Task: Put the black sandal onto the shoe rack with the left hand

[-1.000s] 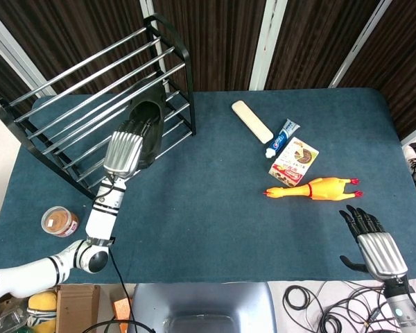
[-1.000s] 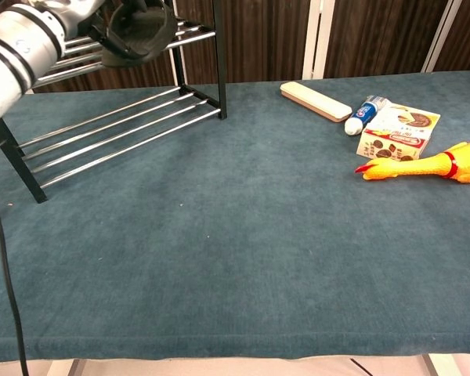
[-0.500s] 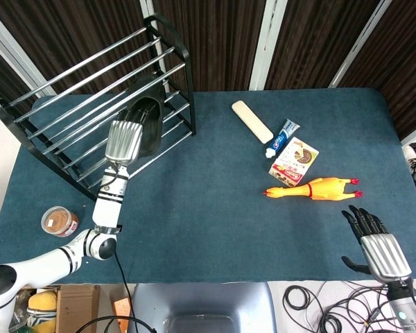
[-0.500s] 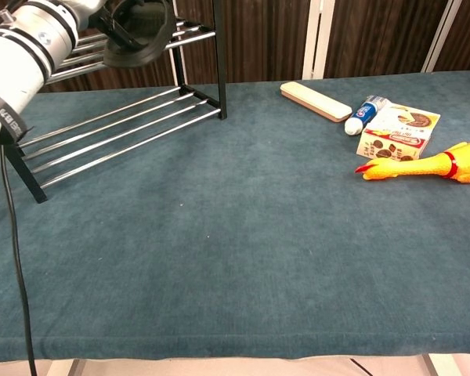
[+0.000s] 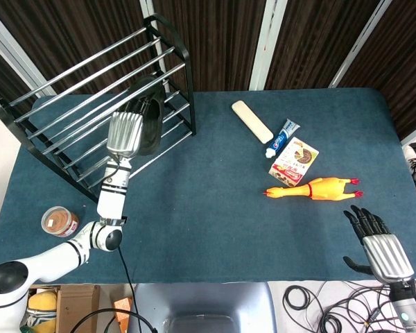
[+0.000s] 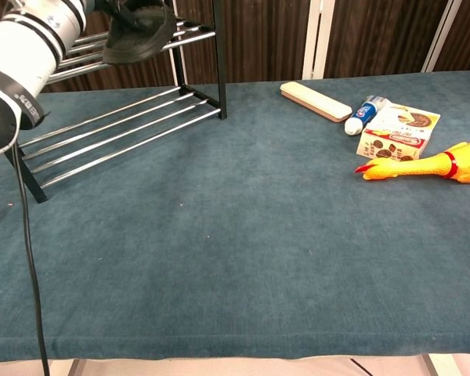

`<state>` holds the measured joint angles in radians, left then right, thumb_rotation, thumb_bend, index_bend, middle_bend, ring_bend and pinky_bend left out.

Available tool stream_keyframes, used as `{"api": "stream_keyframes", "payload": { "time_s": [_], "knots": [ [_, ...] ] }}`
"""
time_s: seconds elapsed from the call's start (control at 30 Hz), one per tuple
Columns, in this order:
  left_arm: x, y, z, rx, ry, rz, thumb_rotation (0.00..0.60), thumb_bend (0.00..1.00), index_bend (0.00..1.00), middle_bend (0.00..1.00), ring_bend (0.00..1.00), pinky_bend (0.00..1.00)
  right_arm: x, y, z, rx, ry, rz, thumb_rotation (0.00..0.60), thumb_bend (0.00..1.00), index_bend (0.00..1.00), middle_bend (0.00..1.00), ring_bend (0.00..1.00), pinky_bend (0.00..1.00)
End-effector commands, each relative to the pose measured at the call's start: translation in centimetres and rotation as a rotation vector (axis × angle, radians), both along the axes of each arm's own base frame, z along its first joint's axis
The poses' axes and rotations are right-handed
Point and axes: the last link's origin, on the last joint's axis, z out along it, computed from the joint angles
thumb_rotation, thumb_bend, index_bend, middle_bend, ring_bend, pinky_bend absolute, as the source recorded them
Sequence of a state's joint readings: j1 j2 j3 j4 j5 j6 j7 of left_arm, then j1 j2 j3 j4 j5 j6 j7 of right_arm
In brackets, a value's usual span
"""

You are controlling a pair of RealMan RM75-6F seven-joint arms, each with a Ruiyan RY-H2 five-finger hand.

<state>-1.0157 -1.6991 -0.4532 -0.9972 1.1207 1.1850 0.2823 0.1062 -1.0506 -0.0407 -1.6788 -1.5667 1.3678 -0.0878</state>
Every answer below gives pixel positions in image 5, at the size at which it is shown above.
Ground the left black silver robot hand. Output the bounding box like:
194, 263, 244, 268
105, 98, 154, 160

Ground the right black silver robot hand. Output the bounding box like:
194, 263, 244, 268
343, 204, 415, 282

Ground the black sandal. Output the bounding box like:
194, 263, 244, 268
124, 75, 166, 157

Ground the black chrome shoe rack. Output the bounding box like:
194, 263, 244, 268
0, 12, 198, 203

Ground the yellow rubber chicken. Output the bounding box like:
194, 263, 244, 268
264, 176, 364, 202

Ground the round can with brown lid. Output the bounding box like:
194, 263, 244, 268
40, 205, 80, 238

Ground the blue table cloth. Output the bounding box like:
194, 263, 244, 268
0, 86, 416, 287

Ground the cream oblong case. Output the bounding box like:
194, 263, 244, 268
231, 99, 275, 144

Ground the cookie box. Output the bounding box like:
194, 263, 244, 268
268, 136, 320, 189

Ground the brown slatted partition screen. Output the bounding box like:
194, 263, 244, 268
0, 0, 416, 139

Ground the blue white toothpaste tube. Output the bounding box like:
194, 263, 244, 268
265, 118, 302, 160

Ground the orange block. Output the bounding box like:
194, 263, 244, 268
112, 296, 132, 333

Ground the brown cardboard box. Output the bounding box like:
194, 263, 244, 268
29, 284, 101, 333

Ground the grey plastic chair seat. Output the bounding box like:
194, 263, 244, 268
127, 281, 277, 333

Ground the yellow plush toy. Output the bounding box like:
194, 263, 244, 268
19, 290, 58, 333

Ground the black cable tangle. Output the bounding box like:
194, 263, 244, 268
311, 280, 403, 333

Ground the coiled black cable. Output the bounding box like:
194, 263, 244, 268
283, 284, 320, 310

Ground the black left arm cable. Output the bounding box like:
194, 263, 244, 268
69, 248, 153, 333

